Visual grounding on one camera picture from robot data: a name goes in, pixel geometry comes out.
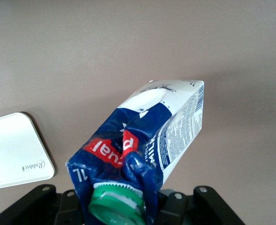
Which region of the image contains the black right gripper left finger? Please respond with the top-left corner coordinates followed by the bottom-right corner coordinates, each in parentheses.
top-left (55, 189), bottom-right (85, 225)

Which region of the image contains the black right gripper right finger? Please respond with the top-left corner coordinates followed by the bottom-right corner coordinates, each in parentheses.
top-left (158, 191), bottom-right (188, 225)

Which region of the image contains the blue white milk carton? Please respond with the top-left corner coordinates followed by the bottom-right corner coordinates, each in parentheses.
top-left (65, 80), bottom-right (205, 225)

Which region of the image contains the cream rabbit print tray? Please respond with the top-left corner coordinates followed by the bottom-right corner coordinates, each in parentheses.
top-left (0, 112), bottom-right (56, 191)

